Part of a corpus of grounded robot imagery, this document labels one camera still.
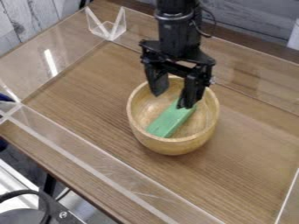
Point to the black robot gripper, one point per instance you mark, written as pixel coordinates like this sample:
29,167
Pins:
175,54

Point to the green rectangular block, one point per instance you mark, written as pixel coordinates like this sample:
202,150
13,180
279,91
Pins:
169,120

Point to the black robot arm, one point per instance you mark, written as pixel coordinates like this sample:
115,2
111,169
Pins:
176,5

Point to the brown wooden bowl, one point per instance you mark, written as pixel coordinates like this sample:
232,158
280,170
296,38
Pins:
144,107

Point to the blue object at left edge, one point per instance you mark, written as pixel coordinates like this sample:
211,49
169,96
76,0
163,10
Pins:
5,98

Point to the black table leg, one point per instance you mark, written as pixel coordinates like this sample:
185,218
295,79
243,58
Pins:
49,184

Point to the clear acrylic enclosure wall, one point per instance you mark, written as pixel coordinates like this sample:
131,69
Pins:
69,79

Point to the black metal bracket with screw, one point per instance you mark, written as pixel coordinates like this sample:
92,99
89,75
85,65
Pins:
56,213

